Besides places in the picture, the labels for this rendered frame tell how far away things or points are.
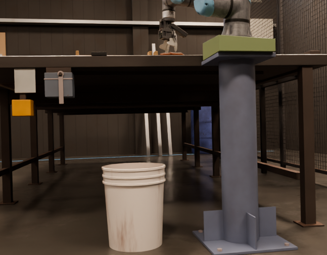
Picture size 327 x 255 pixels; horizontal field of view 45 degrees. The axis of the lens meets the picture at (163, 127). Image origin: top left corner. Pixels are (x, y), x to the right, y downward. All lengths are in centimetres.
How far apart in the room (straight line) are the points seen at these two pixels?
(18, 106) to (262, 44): 118
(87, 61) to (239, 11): 77
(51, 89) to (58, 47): 587
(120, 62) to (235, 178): 81
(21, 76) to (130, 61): 54
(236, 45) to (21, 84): 105
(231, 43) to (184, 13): 648
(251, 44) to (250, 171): 56
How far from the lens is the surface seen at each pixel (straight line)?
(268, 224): 204
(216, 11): 189
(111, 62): 205
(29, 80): 209
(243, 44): 180
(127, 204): 179
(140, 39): 786
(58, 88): 203
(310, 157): 228
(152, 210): 182
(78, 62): 205
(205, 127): 731
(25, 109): 206
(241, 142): 184
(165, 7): 240
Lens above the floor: 56
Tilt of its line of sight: level
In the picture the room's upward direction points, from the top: 1 degrees counter-clockwise
